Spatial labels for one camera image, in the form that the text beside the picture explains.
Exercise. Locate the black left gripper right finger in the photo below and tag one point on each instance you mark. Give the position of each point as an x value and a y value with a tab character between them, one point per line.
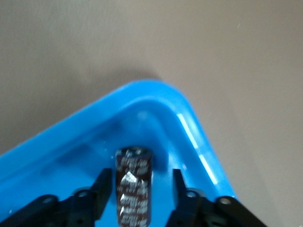
208	212

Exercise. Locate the blue plastic tray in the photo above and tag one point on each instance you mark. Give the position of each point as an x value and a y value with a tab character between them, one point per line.
71	165

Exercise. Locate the large dark electrolytic capacitor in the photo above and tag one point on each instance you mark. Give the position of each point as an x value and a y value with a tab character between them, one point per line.
133	189

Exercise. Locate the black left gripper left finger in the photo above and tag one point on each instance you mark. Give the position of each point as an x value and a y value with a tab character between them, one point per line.
71	210

